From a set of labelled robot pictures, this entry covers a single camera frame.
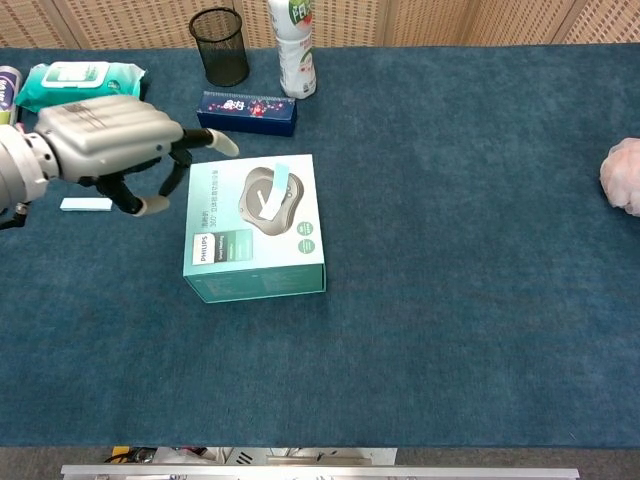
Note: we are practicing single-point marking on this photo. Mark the pink fluffy object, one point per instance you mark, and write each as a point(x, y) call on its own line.
point(622, 175)

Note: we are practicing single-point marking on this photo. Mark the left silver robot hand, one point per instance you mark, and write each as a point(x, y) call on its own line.
point(105, 135)

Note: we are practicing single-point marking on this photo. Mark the dark blue long box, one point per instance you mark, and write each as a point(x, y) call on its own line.
point(245, 117)

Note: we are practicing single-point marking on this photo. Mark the white plastic drink bottle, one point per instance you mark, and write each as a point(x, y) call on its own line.
point(297, 60)

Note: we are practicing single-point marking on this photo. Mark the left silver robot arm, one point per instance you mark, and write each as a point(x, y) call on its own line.
point(17, 170)

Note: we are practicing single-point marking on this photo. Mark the aluminium profile rail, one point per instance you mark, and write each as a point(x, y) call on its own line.
point(320, 472)

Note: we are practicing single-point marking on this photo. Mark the woven beige partition screen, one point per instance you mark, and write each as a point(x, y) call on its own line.
point(100, 22)

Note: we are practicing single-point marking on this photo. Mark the green wet wipes pack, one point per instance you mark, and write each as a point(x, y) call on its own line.
point(75, 75)

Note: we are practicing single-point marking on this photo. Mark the teal Philips speaker box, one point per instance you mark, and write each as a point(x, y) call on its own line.
point(260, 280)

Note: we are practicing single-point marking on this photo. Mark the small light blue strip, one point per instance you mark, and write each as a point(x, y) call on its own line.
point(277, 187)

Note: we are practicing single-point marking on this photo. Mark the white rectangular block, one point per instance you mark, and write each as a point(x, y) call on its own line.
point(85, 204)

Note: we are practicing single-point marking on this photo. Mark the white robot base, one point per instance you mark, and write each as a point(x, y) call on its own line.
point(300, 456)

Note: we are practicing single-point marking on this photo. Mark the black mesh pen holder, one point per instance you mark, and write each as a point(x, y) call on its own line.
point(222, 45)

